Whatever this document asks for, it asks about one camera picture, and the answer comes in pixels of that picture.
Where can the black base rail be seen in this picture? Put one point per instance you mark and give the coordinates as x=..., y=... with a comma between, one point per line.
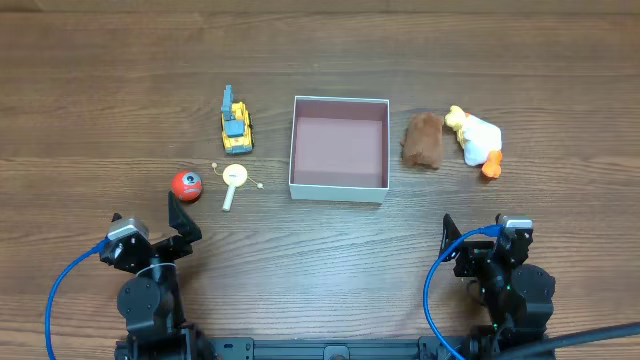
x=423, y=348

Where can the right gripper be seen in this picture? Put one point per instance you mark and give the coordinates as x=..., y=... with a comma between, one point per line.
x=476, y=254

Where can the white cardboard box pink interior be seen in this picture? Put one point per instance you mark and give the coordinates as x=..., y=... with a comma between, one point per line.
x=340, y=149

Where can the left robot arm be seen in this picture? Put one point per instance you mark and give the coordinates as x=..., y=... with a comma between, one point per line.
x=150, y=302

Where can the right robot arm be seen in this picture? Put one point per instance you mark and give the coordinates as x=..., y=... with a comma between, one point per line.
x=517, y=295

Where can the yellow wooden rattle drum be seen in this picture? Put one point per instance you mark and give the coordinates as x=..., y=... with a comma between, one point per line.
x=234, y=176

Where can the red ball toy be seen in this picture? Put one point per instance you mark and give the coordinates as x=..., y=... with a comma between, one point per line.
x=187, y=186

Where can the white plush duck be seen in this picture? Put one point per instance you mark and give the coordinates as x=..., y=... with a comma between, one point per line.
x=481, y=141

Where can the brown plush toy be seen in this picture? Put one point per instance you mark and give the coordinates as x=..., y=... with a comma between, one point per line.
x=422, y=145

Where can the yellow blue toy excavator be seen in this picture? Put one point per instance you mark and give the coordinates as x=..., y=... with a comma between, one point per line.
x=237, y=136

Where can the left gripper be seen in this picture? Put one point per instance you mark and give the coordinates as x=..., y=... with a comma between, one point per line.
x=157, y=249

